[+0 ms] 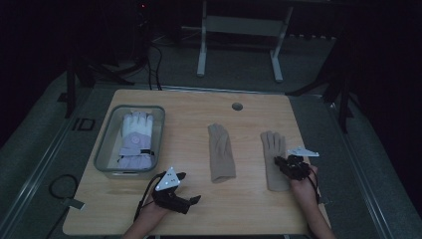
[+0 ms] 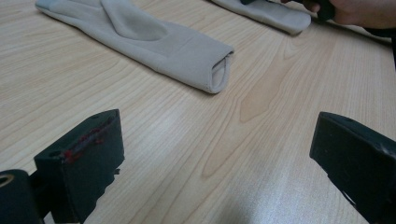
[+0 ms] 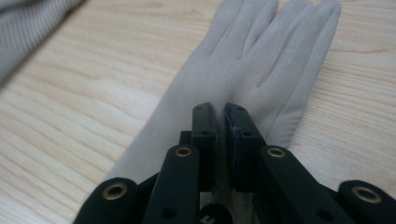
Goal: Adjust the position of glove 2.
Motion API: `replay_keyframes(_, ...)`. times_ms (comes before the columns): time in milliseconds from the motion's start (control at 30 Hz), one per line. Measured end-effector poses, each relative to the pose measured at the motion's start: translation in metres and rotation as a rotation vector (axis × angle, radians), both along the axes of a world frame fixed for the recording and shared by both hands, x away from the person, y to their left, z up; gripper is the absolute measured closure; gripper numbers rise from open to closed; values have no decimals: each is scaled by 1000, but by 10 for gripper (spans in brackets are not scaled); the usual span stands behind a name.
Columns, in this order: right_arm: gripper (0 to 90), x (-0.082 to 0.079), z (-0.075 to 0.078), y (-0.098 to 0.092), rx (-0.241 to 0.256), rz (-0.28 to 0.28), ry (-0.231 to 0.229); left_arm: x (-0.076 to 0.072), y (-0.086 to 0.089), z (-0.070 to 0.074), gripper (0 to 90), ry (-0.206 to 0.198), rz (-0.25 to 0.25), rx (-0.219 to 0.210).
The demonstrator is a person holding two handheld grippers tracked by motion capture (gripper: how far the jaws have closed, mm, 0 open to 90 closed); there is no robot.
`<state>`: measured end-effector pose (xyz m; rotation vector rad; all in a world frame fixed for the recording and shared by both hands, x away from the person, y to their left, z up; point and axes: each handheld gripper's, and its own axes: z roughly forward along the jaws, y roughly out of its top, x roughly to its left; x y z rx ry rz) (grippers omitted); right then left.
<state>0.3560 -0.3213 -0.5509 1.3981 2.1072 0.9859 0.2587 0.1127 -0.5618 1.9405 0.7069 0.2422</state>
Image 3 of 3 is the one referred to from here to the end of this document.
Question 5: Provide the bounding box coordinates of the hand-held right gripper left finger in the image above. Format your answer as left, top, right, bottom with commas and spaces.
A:
191, 102, 219, 192

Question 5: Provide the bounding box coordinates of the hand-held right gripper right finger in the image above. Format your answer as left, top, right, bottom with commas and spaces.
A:
224, 102, 267, 191

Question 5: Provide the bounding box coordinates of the thin beige glove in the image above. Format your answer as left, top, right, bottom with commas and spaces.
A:
106, 0, 343, 200

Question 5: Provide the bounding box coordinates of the purple and white ski glove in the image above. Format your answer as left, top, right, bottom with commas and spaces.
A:
0, 0, 86, 86

